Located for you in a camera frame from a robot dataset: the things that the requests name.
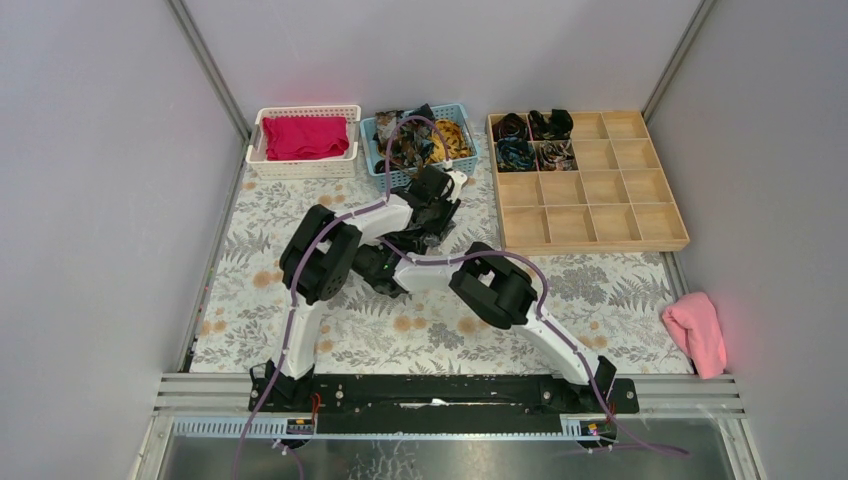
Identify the light blue plastic basket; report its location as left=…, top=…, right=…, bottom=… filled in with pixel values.
left=359, top=103, right=480, bottom=191

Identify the dark navy red tie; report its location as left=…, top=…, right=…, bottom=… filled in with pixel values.
left=399, top=104, right=435, bottom=143

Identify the pink cloth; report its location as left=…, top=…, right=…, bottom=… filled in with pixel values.
left=662, top=292, right=727, bottom=379

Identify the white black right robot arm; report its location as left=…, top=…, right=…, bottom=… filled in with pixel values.
left=352, top=240, right=617, bottom=412

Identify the rolled navy blue tie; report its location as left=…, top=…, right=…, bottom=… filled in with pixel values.
left=496, top=137, right=537, bottom=173

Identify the white plastic basket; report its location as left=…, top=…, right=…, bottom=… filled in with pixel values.
left=245, top=105, right=361, bottom=180

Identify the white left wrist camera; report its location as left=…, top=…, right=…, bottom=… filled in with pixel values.
left=447, top=170, right=468, bottom=203

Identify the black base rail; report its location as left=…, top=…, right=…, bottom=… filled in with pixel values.
left=248, top=373, right=640, bottom=435

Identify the rolled multicolour tie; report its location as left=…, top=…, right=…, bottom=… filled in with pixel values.
left=536, top=140, right=578, bottom=171

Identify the orange floral tie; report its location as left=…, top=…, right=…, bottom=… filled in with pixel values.
left=371, top=104, right=435, bottom=174

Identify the floral tablecloth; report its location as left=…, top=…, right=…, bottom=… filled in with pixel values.
left=189, top=170, right=692, bottom=374

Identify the rolled dark red tie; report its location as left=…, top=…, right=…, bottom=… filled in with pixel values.
left=492, top=113, right=530, bottom=141

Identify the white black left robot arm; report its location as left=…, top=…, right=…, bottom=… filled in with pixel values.
left=254, top=166, right=468, bottom=411

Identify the rolled black tie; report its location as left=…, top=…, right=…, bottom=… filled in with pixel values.
left=528, top=109, right=574, bottom=141

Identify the magenta cloth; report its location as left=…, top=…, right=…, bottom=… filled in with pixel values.
left=261, top=117, right=350, bottom=161

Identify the yellow patterned tie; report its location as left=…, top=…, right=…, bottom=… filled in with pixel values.
left=427, top=119, right=473, bottom=164

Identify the wooden compartment tray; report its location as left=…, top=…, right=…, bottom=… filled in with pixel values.
left=486, top=110, right=690, bottom=255

